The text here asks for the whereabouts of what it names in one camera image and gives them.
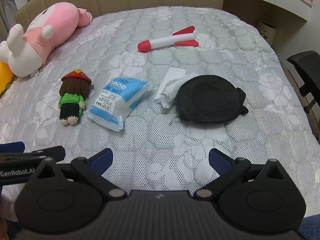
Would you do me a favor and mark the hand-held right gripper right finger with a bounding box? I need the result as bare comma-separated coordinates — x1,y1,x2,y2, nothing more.
194,148,288,201

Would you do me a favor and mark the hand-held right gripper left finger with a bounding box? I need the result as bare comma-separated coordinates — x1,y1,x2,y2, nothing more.
29,148,128,201

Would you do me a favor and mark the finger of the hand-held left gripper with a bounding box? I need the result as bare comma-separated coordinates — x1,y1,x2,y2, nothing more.
0,142,26,153
0,146,66,165

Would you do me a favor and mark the black mesh round container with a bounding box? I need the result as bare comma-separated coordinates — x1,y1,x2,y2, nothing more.
175,75,249,125

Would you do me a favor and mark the white cloth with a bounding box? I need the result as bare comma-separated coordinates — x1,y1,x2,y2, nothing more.
154,67,198,109

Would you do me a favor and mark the grey quilted mattress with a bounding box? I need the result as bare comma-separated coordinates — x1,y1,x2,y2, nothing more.
0,5,313,207

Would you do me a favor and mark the crochet doll green sweater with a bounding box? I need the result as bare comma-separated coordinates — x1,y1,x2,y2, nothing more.
58,68,92,126

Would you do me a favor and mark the blue white wipes packet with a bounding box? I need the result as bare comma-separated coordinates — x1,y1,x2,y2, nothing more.
84,77,153,132

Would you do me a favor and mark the yellow plush toy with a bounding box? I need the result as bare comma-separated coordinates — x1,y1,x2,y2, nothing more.
0,60,15,96

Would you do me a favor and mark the person's leg in jeans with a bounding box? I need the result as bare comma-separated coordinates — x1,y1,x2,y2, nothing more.
299,214,320,240

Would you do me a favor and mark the pink white plush toy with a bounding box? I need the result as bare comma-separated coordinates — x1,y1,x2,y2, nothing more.
0,2,93,78

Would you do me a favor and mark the black office chair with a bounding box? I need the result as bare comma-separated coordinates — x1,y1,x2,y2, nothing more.
287,51,320,114

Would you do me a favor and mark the red white toy rocket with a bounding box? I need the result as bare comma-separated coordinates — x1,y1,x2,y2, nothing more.
137,26,200,53

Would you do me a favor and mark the white panda waste bin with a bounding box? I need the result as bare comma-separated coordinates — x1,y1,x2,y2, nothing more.
257,20,277,47

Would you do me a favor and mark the clear plastic bag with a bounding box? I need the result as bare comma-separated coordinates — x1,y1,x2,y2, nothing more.
1,0,34,34

